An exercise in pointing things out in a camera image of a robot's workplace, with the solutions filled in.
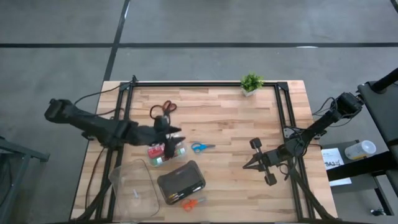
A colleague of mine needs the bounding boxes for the large clear plastic bin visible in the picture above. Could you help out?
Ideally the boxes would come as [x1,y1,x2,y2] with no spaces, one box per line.
[108,158,162,219]

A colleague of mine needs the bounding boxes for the smoked grey plastic bin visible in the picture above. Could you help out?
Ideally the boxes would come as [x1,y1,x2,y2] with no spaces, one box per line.
[156,159,207,206]

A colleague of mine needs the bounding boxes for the dark red scissors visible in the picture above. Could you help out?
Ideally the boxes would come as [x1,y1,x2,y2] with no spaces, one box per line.
[149,100,178,125]

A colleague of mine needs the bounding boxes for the green paint bottle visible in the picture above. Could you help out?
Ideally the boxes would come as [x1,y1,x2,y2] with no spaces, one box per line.
[155,147,188,166]

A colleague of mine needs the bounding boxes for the brown cable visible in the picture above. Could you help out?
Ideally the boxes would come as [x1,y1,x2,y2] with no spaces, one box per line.
[84,147,105,210]

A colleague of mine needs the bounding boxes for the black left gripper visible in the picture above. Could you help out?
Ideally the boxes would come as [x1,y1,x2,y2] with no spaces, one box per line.
[124,114,187,159]

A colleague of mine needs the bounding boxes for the small clear plastic bin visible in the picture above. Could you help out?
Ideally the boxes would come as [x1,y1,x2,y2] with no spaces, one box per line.
[146,136,188,168]

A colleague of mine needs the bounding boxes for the green plant in white pot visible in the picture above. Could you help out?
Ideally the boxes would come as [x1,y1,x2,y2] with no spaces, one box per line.
[239,72,265,98]

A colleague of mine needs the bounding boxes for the orange scissors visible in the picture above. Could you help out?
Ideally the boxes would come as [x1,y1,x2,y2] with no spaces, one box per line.
[180,196,207,213]

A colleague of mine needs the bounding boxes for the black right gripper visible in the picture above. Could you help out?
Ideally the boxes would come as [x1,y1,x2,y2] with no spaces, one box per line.
[243,137,301,187]

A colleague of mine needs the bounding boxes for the black metal stand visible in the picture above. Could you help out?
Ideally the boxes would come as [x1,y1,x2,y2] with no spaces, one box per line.
[325,67,398,200]

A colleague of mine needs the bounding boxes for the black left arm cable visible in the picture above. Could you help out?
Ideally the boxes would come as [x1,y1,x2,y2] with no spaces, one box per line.
[73,83,135,118]

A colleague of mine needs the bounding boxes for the black aluminium table frame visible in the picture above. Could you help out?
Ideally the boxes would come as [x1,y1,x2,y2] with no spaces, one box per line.
[73,74,341,224]

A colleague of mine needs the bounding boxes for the blue scissors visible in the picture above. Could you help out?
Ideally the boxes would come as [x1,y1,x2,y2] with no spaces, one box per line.
[191,141,216,155]

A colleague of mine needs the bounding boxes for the grey side table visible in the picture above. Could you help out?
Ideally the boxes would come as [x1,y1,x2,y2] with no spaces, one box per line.
[320,139,394,217]

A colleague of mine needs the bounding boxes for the white paper sheet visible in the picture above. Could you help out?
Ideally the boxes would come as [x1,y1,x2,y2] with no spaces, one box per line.
[321,147,353,187]

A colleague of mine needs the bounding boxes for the red paint bottle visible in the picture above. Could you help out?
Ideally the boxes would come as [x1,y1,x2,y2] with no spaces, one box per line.
[147,144,166,159]

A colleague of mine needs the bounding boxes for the white plastic bottle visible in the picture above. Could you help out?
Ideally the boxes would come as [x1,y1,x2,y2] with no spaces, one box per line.
[344,139,377,161]

